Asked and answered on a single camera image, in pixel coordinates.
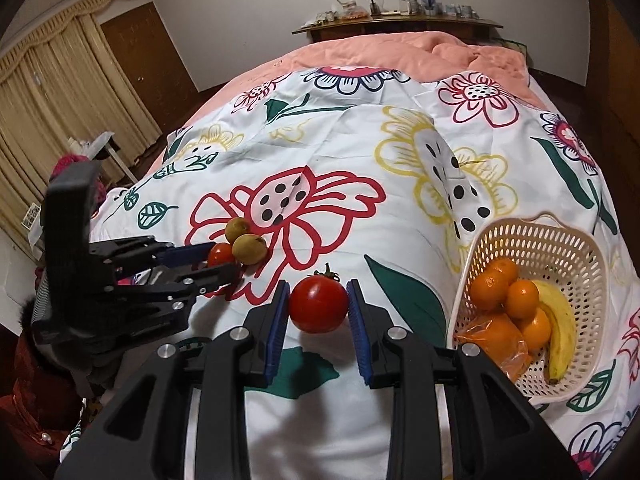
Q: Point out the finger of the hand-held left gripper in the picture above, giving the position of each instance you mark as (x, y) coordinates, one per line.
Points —
(215, 276)
(192, 254)

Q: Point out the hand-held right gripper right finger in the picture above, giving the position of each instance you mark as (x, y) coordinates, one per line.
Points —
(360, 335)

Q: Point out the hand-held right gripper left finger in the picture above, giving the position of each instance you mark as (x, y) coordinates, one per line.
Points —
(277, 330)

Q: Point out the small red tomato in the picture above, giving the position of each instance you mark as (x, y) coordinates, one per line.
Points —
(220, 255)

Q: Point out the large red tomato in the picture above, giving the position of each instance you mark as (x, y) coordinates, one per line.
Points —
(317, 302)

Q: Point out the orange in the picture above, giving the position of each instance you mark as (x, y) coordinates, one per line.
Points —
(521, 299)
(504, 267)
(487, 290)
(536, 329)

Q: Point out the cream plastic basket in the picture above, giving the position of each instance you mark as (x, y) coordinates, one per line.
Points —
(575, 270)

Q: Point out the brown kiwi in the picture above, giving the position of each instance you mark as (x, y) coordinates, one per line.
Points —
(235, 230)
(250, 249)

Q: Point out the small printed paper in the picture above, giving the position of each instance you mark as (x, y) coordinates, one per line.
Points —
(32, 216)

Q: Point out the red knit hat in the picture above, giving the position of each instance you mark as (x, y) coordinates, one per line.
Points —
(67, 165)

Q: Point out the orange fruit in plastic bag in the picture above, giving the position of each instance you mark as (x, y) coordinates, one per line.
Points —
(495, 335)

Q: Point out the white side table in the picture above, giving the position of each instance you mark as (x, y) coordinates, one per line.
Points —
(107, 142)

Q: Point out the white floral blanket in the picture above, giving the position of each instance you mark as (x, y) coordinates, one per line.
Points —
(350, 160)

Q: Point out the beige curtain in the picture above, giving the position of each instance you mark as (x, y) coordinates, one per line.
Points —
(50, 85)

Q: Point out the yellow banana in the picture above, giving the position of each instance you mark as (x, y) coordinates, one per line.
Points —
(562, 330)

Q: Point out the brown wooden door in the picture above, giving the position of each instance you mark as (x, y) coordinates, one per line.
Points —
(145, 55)

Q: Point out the pile of small shelf items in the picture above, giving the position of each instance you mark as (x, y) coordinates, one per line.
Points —
(340, 12)

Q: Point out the pink quilt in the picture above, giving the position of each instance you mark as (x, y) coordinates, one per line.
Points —
(400, 50)

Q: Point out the small black stand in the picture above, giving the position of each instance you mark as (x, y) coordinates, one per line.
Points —
(372, 4)

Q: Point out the wooden headboard shelf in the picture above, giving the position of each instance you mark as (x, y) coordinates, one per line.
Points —
(400, 24)

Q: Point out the clear jar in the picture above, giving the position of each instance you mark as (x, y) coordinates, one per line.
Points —
(407, 6)

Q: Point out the row of small bottles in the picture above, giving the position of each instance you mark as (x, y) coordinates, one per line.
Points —
(455, 10)

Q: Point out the brown wooden wardrobe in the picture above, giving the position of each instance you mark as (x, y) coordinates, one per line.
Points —
(620, 60)

